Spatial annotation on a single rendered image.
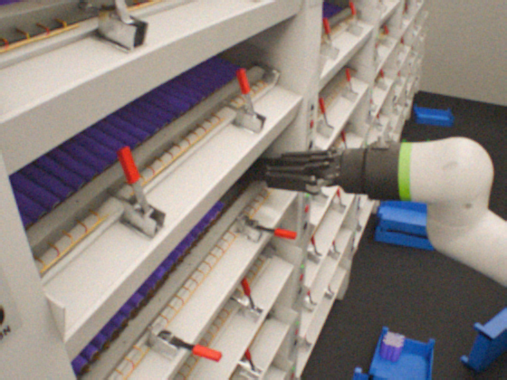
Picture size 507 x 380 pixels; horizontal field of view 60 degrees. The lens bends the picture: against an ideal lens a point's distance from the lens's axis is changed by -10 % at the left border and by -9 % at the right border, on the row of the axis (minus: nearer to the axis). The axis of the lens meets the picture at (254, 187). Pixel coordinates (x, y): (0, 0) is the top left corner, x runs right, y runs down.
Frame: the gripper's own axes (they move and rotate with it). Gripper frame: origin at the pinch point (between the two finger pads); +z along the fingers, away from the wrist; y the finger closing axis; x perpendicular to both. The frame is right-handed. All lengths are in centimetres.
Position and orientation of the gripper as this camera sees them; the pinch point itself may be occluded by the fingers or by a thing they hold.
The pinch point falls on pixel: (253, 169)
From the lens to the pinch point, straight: 84.8
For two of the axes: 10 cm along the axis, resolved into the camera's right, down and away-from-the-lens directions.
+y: -4.0, 4.7, -7.9
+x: 1.8, 8.8, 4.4
